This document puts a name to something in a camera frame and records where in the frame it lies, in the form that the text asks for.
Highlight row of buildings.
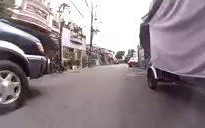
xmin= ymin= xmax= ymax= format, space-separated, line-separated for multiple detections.
xmin=88 ymin=46 xmax=116 ymax=66

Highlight dark green tree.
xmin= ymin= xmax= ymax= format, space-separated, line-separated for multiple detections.
xmin=114 ymin=50 xmax=126 ymax=61

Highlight red car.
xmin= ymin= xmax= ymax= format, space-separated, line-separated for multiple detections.
xmin=127 ymin=57 xmax=140 ymax=68

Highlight grey asphalt road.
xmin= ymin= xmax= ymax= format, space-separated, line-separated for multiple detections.
xmin=0 ymin=63 xmax=205 ymax=128

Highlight tall utility pole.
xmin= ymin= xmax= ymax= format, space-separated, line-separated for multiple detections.
xmin=88 ymin=3 xmax=95 ymax=68

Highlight dark building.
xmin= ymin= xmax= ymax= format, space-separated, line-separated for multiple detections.
xmin=138 ymin=13 xmax=152 ymax=70

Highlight pink and white building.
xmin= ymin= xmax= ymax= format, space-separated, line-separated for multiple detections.
xmin=9 ymin=0 xmax=63 ymax=73

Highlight vehicle under grey cover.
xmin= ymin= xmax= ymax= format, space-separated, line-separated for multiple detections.
xmin=145 ymin=0 xmax=205 ymax=91

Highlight dark blue car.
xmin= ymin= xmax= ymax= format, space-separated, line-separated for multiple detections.
xmin=0 ymin=16 xmax=49 ymax=113

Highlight overhead wires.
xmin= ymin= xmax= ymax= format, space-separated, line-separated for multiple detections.
xmin=68 ymin=0 xmax=101 ymax=34

